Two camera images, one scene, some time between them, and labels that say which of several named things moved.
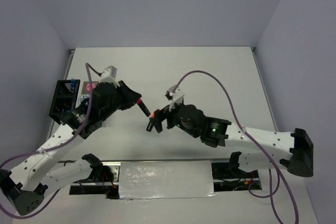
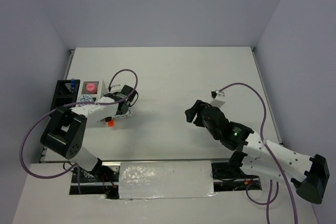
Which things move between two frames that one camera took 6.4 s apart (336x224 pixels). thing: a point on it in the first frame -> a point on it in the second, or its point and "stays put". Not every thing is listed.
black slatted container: [64, 98] stays put
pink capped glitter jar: [93, 86] stays put
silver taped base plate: [166, 179] stays put
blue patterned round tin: [82, 97] stays put
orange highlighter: [150, 121] -> [111, 123]
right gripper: [165, 113] -> [191, 112]
